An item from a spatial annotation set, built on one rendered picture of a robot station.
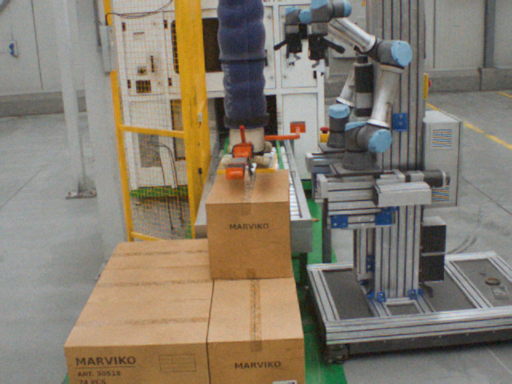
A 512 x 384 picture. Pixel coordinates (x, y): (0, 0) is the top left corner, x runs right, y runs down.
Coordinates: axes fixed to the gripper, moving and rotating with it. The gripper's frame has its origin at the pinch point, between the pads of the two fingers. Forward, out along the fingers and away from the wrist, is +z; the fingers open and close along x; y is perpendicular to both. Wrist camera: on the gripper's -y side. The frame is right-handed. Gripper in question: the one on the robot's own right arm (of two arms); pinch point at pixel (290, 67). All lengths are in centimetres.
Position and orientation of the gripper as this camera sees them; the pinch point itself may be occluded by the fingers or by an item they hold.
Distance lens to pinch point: 380.3
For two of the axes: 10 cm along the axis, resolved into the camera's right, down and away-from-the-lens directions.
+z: 0.5, 9.6, 2.8
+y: 9.6, 0.3, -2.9
